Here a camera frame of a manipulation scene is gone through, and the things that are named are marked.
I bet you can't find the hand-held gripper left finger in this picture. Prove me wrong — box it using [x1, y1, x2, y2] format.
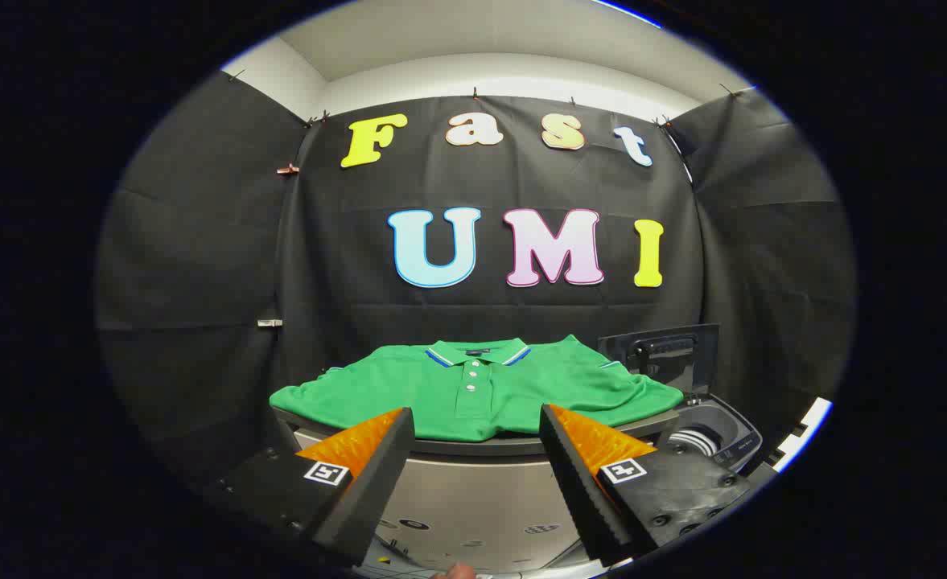
[216, 407, 416, 567]

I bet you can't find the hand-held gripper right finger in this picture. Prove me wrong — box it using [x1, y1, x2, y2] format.
[539, 404, 753, 567]

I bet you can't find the green polo shirt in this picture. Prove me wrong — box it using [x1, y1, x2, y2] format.
[270, 335, 685, 443]

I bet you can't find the grey washing machine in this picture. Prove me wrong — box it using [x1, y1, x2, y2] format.
[657, 392, 764, 477]

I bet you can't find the dark glass washing machine lid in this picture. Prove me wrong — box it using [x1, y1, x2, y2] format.
[599, 324, 721, 396]

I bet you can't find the white panel with black slots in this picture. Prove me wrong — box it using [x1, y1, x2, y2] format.
[771, 397, 834, 474]

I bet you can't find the black backdrop cloth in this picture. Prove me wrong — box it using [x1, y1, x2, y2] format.
[95, 71, 856, 499]

